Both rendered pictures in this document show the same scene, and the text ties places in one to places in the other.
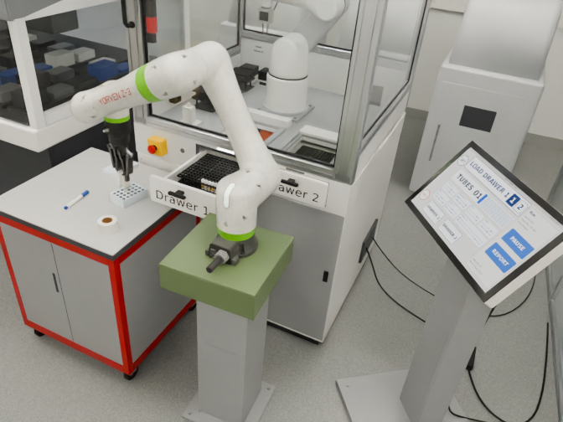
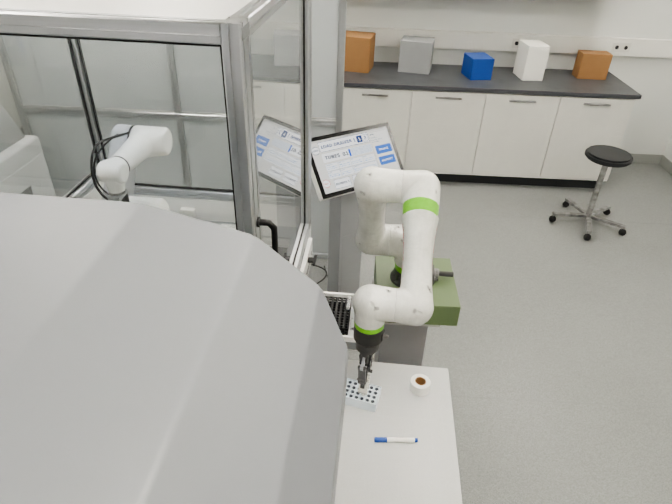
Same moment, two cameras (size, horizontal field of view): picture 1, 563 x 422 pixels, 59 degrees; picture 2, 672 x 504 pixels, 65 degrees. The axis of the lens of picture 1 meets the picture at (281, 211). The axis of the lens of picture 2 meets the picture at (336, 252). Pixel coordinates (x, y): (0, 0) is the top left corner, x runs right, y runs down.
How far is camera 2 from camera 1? 2.79 m
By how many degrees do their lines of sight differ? 84
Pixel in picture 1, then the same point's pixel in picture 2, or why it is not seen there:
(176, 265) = (454, 298)
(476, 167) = (326, 146)
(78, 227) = (434, 412)
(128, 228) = (407, 375)
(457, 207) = (347, 167)
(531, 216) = (372, 135)
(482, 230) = (369, 161)
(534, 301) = not seen: hidden behind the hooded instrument
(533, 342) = not seen: hidden behind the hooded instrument
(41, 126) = not seen: outside the picture
